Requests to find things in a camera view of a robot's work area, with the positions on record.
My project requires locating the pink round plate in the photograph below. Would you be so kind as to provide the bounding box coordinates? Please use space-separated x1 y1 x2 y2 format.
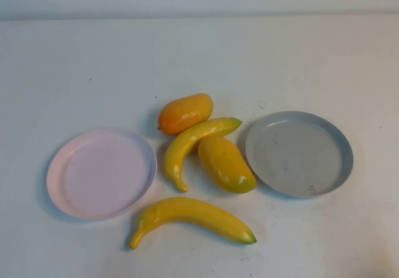
46 127 158 221

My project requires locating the orange-tinted yellow mango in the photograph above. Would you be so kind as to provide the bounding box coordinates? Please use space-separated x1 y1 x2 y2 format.
158 92 214 136

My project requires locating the slim curved yellow banana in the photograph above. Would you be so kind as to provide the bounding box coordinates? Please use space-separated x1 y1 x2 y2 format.
163 117 243 193

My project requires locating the yellow mango with green tip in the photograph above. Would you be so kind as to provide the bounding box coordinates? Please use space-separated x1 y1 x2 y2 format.
197 136 257 194

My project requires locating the grey-blue round plate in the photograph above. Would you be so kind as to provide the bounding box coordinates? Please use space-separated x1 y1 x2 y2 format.
244 110 355 199

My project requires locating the large yellow banana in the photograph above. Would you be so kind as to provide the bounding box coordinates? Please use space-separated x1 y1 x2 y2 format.
130 196 257 250

